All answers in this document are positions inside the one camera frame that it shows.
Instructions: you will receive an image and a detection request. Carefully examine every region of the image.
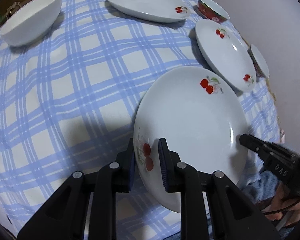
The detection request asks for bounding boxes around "cherry plate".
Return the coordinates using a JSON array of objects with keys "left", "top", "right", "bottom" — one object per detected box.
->
[
  {"left": 195, "top": 20, "right": 256, "bottom": 93},
  {"left": 133, "top": 66, "right": 249, "bottom": 212},
  {"left": 107, "top": 0, "right": 191, "bottom": 23}
]

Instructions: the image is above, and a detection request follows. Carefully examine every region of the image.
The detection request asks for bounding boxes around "red bowl with seal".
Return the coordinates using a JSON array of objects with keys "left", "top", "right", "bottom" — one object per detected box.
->
[{"left": 248, "top": 44, "right": 270, "bottom": 79}]

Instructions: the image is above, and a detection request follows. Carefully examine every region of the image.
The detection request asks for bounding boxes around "red patterned bowl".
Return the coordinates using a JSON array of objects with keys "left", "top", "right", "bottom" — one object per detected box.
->
[{"left": 198, "top": 0, "right": 230, "bottom": 23}]

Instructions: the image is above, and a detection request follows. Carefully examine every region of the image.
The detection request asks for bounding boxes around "plain white bowl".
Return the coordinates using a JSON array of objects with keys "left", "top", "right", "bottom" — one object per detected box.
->
[{"left": 0, "top": 0, "right": 62, "bottom": 47}]

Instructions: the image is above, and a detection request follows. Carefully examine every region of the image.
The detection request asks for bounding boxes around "person's right hand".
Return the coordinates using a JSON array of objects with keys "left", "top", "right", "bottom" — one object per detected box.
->
[{"left": 267, "top": 182, "right": 300, "bottom": 226}]

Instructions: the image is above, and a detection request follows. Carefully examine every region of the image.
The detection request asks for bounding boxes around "blue plaid cloth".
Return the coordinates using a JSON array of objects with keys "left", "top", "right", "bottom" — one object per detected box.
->
[{"left": 0, "top": 0, "right": 282, "bottom": 240}]

